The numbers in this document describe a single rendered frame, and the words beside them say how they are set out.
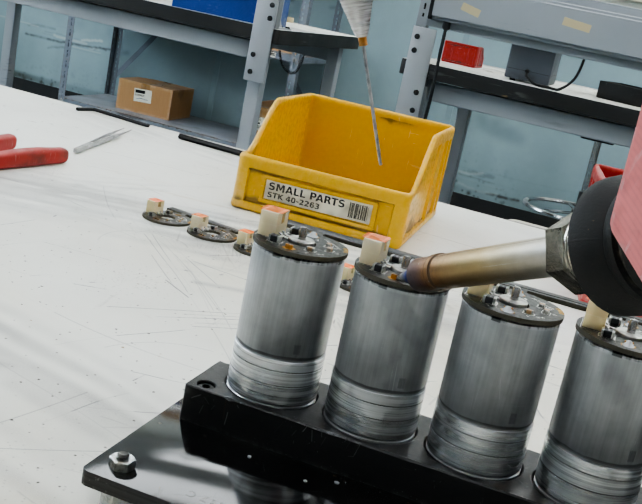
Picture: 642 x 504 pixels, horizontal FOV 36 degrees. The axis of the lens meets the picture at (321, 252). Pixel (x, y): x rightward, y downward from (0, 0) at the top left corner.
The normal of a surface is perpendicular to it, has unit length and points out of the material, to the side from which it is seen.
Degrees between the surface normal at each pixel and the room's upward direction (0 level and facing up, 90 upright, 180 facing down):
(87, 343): 0
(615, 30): 90
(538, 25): 90
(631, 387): 90
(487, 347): 90
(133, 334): 0
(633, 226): 98
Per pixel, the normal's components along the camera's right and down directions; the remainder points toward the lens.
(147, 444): 0.20, -0.95
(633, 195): -0.94, 0.05
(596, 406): -0.52, 0.11
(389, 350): -0.04, 0.25
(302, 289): 0.22, 0.29
